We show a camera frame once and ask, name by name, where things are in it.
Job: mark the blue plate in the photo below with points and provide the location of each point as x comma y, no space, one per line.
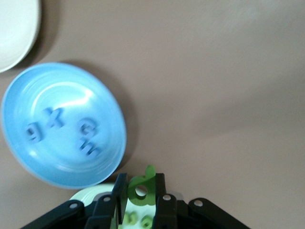
63,126

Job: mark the blue digit 6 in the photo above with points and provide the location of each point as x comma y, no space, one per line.
33,133

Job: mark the light green plate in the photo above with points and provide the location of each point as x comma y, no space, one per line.
88,194

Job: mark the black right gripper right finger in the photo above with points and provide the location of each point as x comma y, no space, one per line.
164,202

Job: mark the green letter p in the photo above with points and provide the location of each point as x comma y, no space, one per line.
143,190

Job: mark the blue letter X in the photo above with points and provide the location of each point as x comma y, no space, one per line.
54,117

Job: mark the blue letter c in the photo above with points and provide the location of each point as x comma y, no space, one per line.
87,128

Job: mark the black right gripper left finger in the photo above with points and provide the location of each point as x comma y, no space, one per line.
119,198

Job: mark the blue letter m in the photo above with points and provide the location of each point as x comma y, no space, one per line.
88,148

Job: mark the beige plate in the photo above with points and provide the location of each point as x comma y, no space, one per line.
14,31

